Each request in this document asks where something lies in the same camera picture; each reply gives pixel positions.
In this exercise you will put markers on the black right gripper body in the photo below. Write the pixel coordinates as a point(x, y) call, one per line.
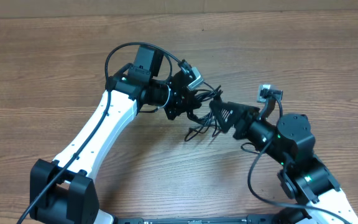
point(242, 131)

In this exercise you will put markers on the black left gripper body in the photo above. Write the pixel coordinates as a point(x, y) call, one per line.
point(175, 102)

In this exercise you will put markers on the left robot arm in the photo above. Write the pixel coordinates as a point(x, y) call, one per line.
point(63, 190)

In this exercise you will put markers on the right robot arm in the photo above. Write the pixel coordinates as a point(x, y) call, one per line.
point(304, 178)

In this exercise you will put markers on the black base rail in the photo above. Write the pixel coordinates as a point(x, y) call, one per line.
point(197, 220)

